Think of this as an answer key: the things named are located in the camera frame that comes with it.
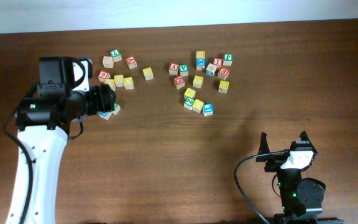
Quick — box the yellow S block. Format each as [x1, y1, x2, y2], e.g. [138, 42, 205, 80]
[193, 75, 204, 88]

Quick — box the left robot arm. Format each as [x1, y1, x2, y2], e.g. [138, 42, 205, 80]
[5, 57, 119, 223]

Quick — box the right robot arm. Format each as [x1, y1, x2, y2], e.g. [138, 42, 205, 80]
[256, 131, 344, 223]

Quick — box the blue S letter block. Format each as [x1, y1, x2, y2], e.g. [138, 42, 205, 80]
[81, 57, 93, 79]

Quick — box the red 6 number block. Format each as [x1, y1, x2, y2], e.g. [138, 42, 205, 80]
[98, 70, 111, 83]

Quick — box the plain wooden block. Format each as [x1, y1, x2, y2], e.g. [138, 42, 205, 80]
[103, 56, 114, 68]

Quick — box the yellow block left cluster front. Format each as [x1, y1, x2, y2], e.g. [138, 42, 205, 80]
[104, 79, 116, 91]

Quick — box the yellow block cluster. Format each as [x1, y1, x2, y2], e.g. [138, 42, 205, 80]
[104, 79, 116, 91]
[123, 77, 134, 90]
[196, 50, 206, 59]
[114, 75, 124, 87]

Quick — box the green L letter block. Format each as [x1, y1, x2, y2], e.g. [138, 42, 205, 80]
[110, 49, 122, 63]

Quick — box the yellow block left cluster middle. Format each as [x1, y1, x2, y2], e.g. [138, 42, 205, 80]
[114, 75, 124, 87]

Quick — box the blue P letter block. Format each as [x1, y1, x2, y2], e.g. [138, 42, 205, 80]
[99, 112, 112, 120]

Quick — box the blue 1 number block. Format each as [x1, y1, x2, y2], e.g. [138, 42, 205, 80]
[203, 103, 214, 116]

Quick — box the green N letter block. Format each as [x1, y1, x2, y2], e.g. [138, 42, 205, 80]
[112, 103, 121, 115]

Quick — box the yellow block left cluster right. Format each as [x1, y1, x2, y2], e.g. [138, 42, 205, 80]
[123, 77, 134, 90]

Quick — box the yellow block far right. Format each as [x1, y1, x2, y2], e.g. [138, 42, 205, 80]
[218, 80, 229, 93]

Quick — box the red A letter block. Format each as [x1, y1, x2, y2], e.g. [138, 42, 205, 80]
[126, 55, 137, 69]

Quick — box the yellow block beside Z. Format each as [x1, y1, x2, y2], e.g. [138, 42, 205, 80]
[192, 99, 204, 113]

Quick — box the red E letter block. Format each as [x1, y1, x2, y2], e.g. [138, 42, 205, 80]
[218, 67, 230, 80]

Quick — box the green Z letter block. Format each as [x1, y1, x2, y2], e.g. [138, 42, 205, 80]
[184, 97, 195, 110]

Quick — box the yellow lone block centre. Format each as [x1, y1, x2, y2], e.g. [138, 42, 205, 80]
[142, 67, 154, 81]

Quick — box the blue edged wooden block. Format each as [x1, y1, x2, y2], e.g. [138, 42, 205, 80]
[205, 63, 217, 77]

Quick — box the green J letter block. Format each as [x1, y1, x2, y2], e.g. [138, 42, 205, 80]
[223, 54, 233, 66]

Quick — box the red I letter block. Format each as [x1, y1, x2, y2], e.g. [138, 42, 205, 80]
[213, 57, 223, 68]

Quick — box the blue X letter block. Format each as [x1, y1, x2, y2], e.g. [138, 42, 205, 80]
[196, 58, 206, 70]

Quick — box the red Q letter block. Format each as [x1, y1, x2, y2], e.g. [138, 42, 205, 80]
[173, 76, 185, 89]

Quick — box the green V letter block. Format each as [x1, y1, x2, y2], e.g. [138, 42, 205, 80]
[179, 64, 189, 77]

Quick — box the yellow block top right cluster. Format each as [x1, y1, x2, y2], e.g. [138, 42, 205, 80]
[196, 50, 206, 59]

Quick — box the red Y letter block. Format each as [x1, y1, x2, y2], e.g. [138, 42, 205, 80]
[168, 62, 179, 75]

